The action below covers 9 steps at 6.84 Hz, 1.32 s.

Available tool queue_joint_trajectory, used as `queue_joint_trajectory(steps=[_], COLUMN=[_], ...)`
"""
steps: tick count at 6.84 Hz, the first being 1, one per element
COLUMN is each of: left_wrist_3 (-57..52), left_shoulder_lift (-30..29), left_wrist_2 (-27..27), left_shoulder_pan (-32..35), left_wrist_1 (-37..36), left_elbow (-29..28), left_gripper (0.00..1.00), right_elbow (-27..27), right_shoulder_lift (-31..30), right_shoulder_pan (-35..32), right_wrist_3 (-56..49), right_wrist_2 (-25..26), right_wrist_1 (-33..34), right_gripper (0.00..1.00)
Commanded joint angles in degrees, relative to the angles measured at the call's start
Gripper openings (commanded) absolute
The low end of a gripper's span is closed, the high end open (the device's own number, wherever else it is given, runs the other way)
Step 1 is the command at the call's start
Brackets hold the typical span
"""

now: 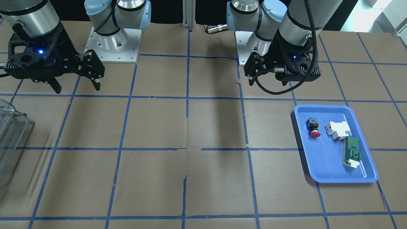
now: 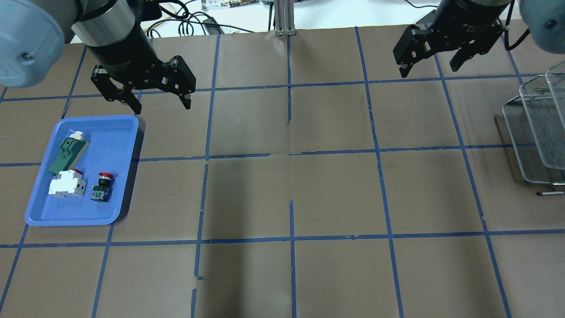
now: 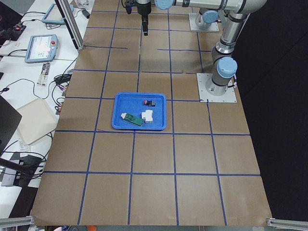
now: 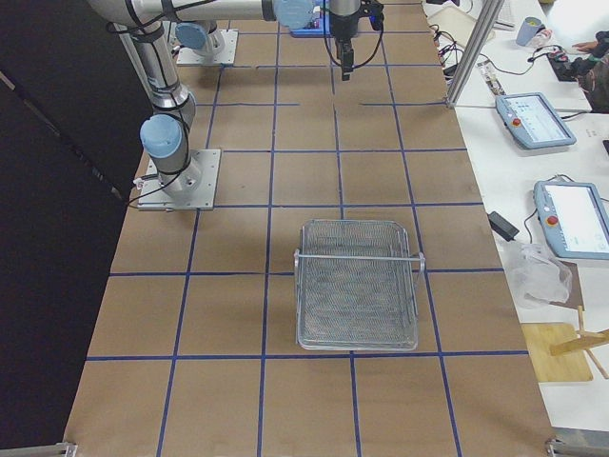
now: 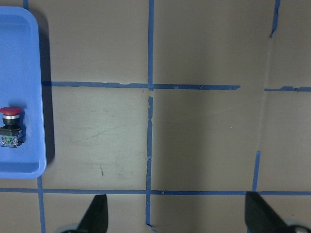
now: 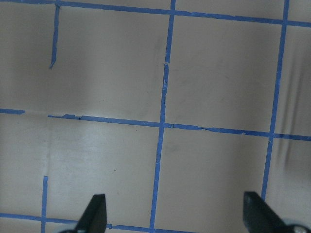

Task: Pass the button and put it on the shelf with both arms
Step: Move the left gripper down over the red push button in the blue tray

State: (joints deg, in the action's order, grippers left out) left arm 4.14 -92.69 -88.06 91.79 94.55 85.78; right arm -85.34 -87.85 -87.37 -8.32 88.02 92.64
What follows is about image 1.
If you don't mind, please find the red emergency stop button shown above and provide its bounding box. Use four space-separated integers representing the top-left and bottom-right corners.
306 118 321 139

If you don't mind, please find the green terminal block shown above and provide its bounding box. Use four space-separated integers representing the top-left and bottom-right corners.
342 136 362 168

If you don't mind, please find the aluminium frame post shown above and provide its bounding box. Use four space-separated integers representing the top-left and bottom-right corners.
182 0 196 30

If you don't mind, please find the blue plastic tray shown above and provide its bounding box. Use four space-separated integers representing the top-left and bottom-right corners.
294 104 379 184

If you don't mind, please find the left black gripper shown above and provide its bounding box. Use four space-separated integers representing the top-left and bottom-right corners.
243 31 321 86

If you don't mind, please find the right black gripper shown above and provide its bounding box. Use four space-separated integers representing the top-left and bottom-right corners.
4 23 106 94

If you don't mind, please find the wire mesh shelf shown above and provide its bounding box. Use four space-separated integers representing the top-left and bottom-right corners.
0 99 29 181

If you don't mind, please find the metal cable connector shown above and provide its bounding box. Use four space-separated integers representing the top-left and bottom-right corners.
205 24 228 34

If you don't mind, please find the black braided cable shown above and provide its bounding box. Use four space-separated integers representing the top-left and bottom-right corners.
254 0 319 95

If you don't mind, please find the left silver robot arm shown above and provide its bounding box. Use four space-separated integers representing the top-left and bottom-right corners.
226 0 342 86

